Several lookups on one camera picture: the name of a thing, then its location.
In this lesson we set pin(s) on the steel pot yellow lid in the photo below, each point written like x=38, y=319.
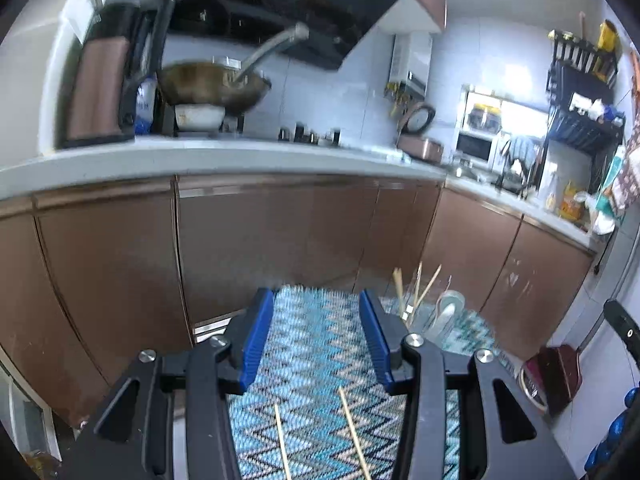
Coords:
x=486, y=118

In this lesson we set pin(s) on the yellow roll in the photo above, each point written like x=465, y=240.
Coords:
x=607, y=44

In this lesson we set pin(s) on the hanging patterned apron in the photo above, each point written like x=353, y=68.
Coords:
x=621, y=187

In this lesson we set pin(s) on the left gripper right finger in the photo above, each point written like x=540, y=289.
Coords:
x=502, y=436

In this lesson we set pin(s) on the white refrigerator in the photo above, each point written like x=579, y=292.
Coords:
x=39, y=57

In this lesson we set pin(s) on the white microwave oven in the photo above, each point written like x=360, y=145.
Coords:
x=479, y=146

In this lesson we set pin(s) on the white water heater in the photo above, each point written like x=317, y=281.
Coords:
x=411, y=62

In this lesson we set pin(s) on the brown electric kettle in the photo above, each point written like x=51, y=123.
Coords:
x=124, y=47

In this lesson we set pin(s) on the blue label bottle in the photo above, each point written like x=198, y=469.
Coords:
x=145, y=100

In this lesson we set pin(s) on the blue gloved hand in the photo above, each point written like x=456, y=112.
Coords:
x=604, y=450

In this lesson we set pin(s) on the white bowl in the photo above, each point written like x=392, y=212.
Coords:
x=199, y=117

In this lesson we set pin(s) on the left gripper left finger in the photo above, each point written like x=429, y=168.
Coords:
x=130, y=435

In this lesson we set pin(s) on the white spray bottle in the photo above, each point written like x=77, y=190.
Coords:
x=548, y=188

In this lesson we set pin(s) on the white ceramic spoon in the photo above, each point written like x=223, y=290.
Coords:
x=448, y=307

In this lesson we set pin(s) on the black dish rack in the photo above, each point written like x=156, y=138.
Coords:
x=582, y=116

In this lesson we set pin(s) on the steel wok with handle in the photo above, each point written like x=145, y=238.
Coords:
x=236, y=89

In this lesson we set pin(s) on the gas stove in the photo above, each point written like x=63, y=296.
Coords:
x=299, y=134

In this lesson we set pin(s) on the blue zigzag woven mat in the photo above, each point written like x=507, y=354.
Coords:
x=315, y=344

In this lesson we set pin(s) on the brown rice cooker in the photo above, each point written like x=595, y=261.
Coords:
x=412, y=139

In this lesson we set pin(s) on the yellow oil bottle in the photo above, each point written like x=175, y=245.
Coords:
x=571, y=209

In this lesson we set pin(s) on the grey hanging towel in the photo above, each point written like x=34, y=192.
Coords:
x=522, y=149

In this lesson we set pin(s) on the clear utensil holder wire rack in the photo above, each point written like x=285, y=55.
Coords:
x=419, y=322

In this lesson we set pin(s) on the wooden chopstick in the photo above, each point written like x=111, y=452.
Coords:
x=353, y=434
x=281, y=439
x=417, y=289
x=399, y=287
x=427, y=288

